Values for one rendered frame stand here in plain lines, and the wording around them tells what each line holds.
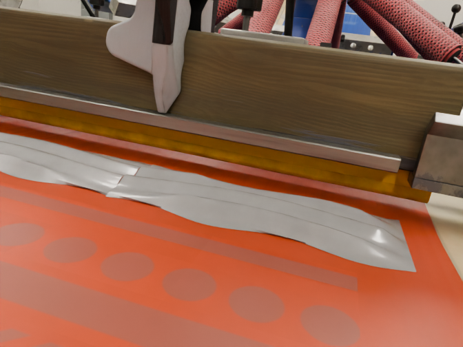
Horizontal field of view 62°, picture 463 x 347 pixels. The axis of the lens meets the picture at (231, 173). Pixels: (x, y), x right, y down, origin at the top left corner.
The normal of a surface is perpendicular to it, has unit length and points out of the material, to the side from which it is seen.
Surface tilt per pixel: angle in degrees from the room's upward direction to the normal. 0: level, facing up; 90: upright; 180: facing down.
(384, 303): 0
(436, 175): 90
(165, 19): 104
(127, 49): 84
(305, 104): 90
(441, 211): 0
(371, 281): 0
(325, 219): 31
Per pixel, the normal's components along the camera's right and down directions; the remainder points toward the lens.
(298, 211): -0.09, -0.71
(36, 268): 0.13, -0.94
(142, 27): -0.26, 0.17
